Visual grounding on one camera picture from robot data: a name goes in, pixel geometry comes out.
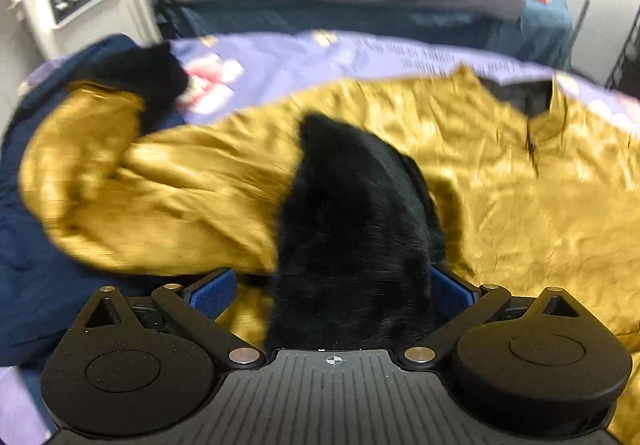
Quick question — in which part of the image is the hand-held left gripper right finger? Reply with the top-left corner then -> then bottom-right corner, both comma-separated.
400,265 -> 582,369

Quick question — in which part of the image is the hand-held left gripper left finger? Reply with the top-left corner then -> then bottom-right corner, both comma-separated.
70,267 -> 267,369

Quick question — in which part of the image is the gold jacket with black lining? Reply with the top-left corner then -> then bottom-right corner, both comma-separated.
17,42 -> 640,442

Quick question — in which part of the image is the navy blue garment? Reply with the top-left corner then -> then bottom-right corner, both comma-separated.
0,34 -> 273,368

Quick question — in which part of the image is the purple floral bedsheet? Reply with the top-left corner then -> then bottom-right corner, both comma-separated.
0,29 -> 640,445

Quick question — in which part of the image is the massage bed with blue cover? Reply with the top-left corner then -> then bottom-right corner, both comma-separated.
155,0 -> 577,72

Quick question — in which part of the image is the black wire rack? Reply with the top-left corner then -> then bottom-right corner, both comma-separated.
604,0 -> 640,96

